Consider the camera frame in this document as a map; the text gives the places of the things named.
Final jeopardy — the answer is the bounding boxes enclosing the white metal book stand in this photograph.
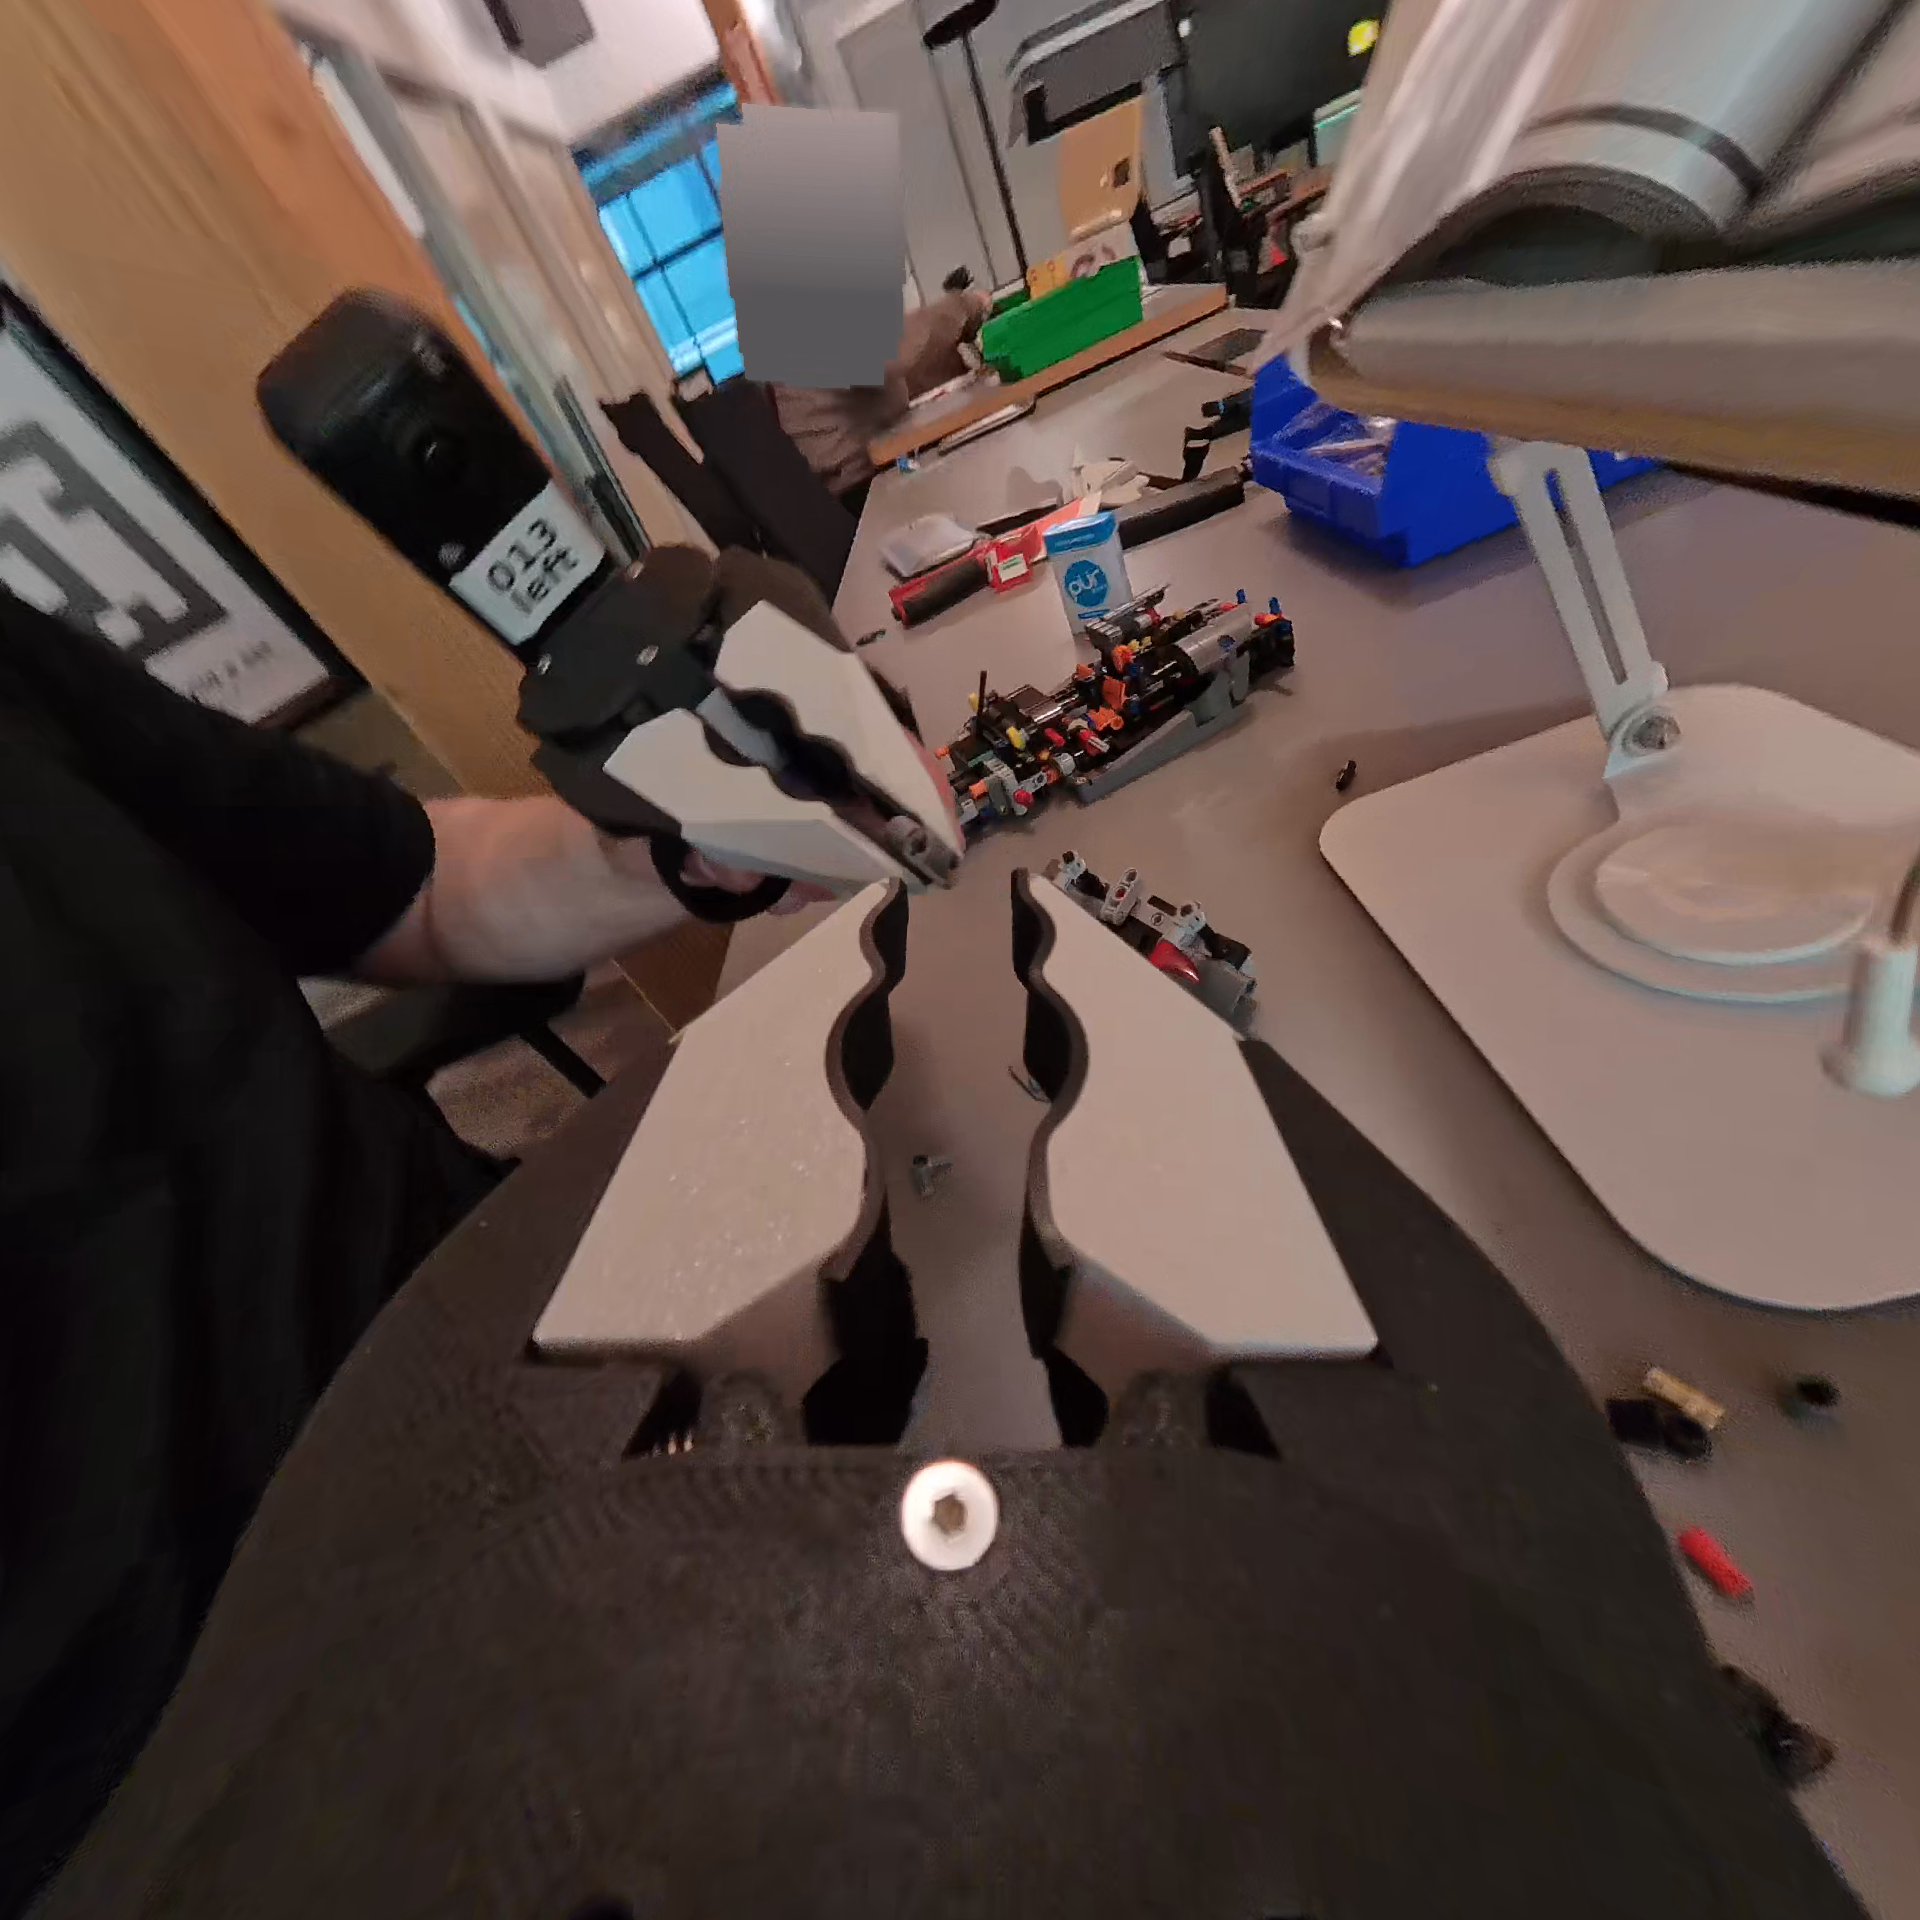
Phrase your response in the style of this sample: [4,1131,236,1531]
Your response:
[1317,268,1920,1317]

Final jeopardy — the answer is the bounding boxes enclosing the clear plastic bags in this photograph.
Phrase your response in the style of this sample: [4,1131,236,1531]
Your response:
[1287,403,1414,486]

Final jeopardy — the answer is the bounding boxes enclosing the lego car chassis assembly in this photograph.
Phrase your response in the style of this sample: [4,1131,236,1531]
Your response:
[936,592,1302,831]

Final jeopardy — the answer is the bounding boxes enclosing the white blue mint pouch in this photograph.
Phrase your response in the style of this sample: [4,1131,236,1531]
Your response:
[1044,508,1130,634]

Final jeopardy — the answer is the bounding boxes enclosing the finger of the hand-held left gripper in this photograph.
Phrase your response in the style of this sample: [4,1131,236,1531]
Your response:
[597,704,938,897]
[711,597,969,879]

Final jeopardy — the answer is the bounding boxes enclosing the silver foil pouch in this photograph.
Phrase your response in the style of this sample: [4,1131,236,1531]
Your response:
[876,512,988,581]

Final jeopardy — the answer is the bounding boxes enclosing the black red handled tool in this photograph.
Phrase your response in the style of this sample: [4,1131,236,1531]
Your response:
[887,537,1053,630]

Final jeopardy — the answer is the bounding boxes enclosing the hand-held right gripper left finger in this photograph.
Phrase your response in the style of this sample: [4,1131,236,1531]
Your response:
[528,879,922,1405]

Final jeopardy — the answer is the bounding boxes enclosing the black cylinder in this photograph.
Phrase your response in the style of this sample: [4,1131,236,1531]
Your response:
[1115,464,1252,552]

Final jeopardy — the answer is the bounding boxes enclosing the black lego pin connector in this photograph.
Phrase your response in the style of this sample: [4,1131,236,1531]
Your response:
[1603,1394,1715,1462]

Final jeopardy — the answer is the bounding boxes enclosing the black floor lamp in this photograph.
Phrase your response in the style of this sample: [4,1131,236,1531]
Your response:
[920,0,1040,274]

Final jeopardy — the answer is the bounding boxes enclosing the cardboard box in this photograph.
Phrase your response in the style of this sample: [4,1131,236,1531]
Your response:
[1057,98,1151,244]

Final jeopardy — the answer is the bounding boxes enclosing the brown cardboard sheet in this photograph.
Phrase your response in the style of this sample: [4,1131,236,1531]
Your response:
[867,276,1235,470]

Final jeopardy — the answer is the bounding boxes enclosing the black office chair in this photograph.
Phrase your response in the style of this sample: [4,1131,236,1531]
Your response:
[599,381,862,605]

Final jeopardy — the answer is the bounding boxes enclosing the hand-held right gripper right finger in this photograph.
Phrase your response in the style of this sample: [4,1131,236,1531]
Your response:
[1010,869,1383,1406]

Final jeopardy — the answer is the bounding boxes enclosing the black strapped device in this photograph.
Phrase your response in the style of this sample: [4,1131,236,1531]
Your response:
[1175,387,1256,483]

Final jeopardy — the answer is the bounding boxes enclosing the grey lego subassembly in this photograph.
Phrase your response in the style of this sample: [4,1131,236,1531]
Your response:
[1037,846,1262,1039]

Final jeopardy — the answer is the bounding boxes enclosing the blue plastic bin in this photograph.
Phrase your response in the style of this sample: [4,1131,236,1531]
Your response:
[1245,352,1656,571]

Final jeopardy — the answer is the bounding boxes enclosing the white folded paper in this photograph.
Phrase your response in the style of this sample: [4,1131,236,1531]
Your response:
[996,441,1159,529]

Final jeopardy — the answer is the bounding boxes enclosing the green plastic bin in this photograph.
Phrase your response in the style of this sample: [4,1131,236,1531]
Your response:
[983,255,1151,377]

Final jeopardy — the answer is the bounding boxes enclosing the black framed code sign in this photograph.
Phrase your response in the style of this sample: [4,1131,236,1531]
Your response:
[0,281,365,732]

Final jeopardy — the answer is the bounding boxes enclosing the black wall speaker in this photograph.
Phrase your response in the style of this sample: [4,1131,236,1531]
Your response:
[483,0,599,70]

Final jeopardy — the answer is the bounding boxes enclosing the steel cord with white end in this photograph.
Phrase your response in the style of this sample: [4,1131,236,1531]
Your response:
[1822,853,1920,1100]

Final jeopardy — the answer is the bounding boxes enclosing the black curved lego piece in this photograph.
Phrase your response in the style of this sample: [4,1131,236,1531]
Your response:
[1717,1663,1838,1790]

